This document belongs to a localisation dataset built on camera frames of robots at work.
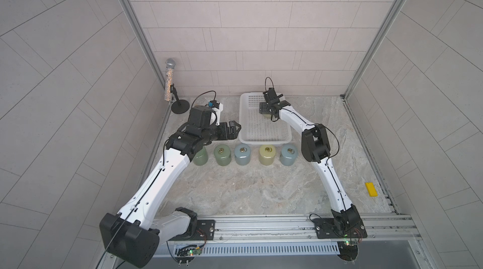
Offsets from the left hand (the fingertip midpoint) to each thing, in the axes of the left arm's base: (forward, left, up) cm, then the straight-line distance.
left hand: (235, 125), depth 74 cm
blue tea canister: (-4, -24, -16) cm, 29 cm away
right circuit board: (-39, -42, -25) cm, 62 cm away
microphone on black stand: (+28, +35, -20) cm, 49 cm away
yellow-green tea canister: (-4, -14, -17) cm, 22 cm away
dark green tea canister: (-5, +6, -16) cm, 18 cm away
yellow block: (-17, -59, -22) cm, 65 cm away
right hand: (+31, -16, -22) cm, 41 cm away
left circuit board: (-40, +16, -22) cm, 48 cm away
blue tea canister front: (-3, -2, -16) cm, 17 cm away
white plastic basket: (+15, -10, -23) cm, 29 cm away
